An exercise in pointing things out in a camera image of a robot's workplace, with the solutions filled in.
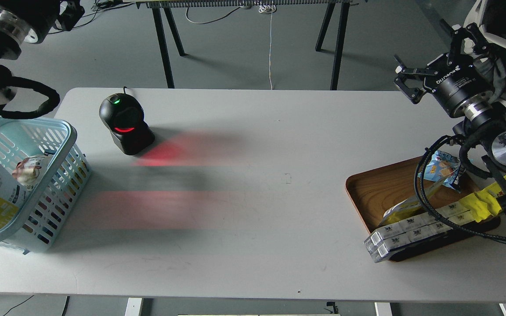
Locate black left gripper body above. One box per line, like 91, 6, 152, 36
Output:
0, 0, 62, 45

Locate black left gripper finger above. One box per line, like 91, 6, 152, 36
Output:
58, 0, 85, 32

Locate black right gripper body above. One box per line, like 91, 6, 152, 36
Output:
424, 54, 494, 118

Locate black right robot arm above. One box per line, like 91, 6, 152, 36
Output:
394, 20, 506, 245

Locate blue snack bag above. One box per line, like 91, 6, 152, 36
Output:
423, 150, 466, 193

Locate yellow cartoon snack bag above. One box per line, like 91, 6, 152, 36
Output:
456, 175, 506, 223

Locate light blue plastic basket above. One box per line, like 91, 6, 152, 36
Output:
0, 118, 90, 254

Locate red white snack bag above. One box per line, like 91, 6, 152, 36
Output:
12, 154, 53, 190

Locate white boxed snack pack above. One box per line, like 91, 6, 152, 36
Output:
363, 213, 471, 263

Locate black barcode scanner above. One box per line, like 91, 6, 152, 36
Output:
99, 86, 156, 155

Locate brown wooden tray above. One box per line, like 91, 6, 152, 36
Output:
345, 156, 502, 263

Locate floor power strip cables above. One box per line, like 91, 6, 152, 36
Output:
55, 0, 135, 31

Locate black metal frame table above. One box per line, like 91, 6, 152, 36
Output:
119, 4, 350, 90

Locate white hanging cable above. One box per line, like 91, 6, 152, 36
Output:
260, 4, 278, 90

